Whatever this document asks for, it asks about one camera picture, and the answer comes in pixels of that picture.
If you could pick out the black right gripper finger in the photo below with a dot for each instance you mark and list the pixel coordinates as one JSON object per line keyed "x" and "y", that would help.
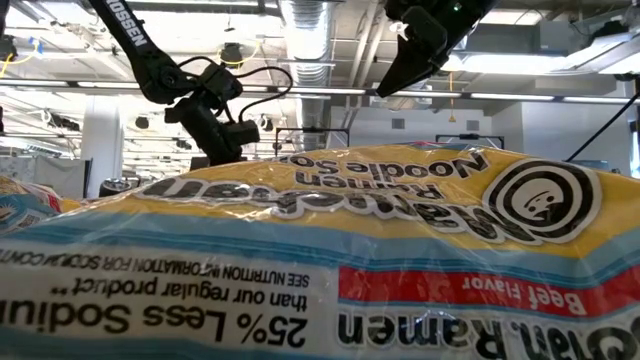
{"x": 407, "y": 62}

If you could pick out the blue Maruchan ramen pack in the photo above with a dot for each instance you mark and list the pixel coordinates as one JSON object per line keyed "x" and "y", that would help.
{"x": 320, "y": 280}
{"x": 22, "y": 212}

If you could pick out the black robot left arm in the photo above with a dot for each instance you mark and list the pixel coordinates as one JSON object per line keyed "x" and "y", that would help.
{"x": 135, "y": 45}

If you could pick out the white ceiling light panel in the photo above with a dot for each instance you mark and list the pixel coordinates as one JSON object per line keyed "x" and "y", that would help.
{"x": 510, "y": 64}

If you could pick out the LED light bar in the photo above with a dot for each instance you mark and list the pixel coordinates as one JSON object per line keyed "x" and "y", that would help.
{"x": 75, "y": 84}

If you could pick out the grey partition panel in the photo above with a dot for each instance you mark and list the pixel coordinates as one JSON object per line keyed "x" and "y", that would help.
{"x": 50, "y": 175}

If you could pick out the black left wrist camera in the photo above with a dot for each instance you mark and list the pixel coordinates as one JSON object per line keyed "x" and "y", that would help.
{"x": 242, "y": 132}

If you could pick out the black mounted camera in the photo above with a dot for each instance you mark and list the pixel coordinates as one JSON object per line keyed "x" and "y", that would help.
{"x": 231, "y": 52}

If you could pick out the black metal stand frame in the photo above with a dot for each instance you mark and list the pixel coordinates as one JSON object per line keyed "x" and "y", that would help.
{"x": 470, "y": 136}

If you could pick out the silver ventilation duct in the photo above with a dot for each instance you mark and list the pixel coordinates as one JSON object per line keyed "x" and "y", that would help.
{"x": 310, "y": 50}

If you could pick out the black metal rig frame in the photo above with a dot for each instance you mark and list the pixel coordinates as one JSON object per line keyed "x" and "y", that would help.
{"x": 600, "y": 127}

